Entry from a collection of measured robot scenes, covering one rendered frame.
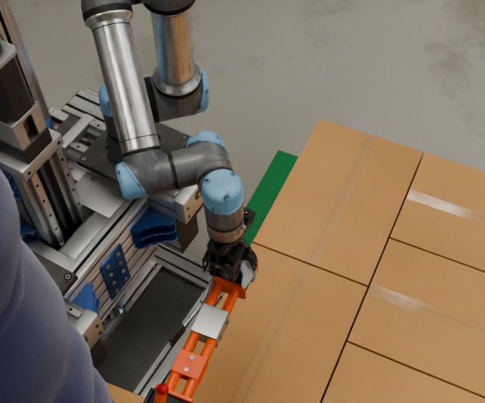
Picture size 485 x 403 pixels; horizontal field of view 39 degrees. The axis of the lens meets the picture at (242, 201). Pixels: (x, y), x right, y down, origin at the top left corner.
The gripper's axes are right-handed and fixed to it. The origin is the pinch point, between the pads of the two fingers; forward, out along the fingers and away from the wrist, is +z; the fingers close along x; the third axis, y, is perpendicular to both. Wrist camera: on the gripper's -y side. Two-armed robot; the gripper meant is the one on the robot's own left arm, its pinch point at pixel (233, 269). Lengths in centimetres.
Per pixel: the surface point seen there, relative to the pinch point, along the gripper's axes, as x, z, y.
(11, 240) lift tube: 11, -100, 54
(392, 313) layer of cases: 37, 55, -32
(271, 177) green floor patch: -30, 110, -107
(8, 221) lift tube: 11, -101, 54
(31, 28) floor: -187, 111, -156
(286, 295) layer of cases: 5, 55, -26
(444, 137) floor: 37, 110, -158
